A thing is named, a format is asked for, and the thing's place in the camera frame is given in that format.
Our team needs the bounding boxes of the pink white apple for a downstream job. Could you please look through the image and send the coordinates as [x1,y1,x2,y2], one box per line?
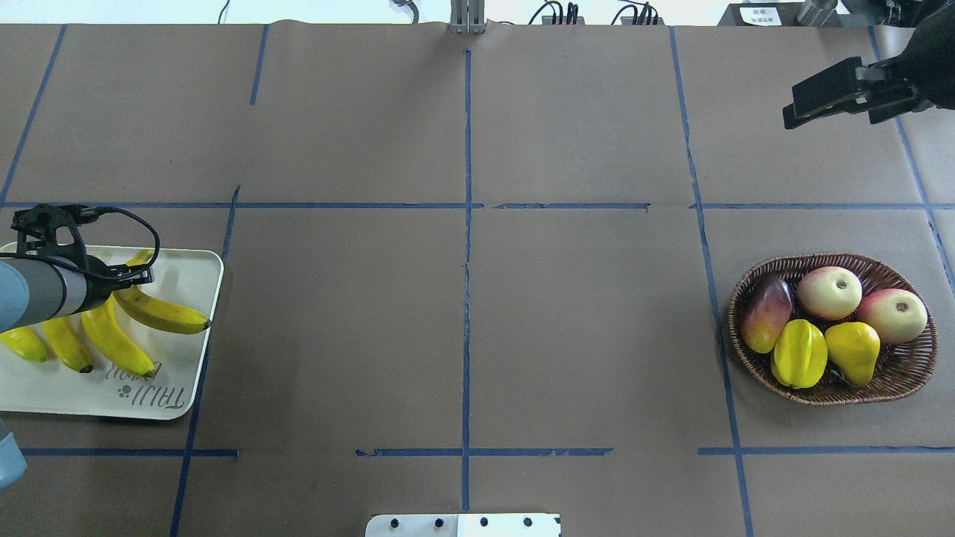
[797,266,863,321]

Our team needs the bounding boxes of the brown wicker basket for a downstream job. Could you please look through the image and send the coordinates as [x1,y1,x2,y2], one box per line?
[726,252,939,406]

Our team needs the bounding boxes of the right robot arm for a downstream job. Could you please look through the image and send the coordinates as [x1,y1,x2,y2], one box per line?
[782,1,954,130]

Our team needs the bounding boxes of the yellow banana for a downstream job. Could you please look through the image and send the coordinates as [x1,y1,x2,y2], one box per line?
[113,285,211,334]
[81,297,157,378]
[1,327,50,363]
[40,317,93,374]

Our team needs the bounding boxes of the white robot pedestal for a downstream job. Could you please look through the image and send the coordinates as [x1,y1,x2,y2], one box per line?
[364,512,563,536]

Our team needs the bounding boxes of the grey connector box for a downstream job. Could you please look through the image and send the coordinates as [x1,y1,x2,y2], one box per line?
[613,1,663,26]
[529,1,584,26]

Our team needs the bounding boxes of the yellow lemon fruit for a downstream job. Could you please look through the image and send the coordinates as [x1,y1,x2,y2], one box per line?
[823,321,881,387]

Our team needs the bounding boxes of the aluminium frame post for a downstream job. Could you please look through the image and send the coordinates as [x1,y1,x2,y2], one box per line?
[449,0,486,35]

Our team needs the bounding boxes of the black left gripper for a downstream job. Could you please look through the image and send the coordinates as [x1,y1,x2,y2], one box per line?
[88,257,154,308]

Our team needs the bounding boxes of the dark red mango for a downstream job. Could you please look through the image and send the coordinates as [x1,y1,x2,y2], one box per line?
[739,275,795,354]

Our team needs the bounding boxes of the yellow star fruit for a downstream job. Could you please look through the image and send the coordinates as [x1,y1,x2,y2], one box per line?
[771,319,828,389]

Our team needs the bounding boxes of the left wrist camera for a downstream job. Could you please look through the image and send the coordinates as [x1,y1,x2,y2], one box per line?
[5,204,100,271]

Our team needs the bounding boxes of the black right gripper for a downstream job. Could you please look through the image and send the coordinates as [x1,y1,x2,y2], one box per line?
[783,57,933,130]

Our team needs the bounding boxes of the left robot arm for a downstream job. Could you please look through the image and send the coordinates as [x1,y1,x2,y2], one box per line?
[1,254,154,332]

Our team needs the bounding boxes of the white bear plate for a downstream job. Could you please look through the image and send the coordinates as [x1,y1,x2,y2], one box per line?
[0,243,225,421]

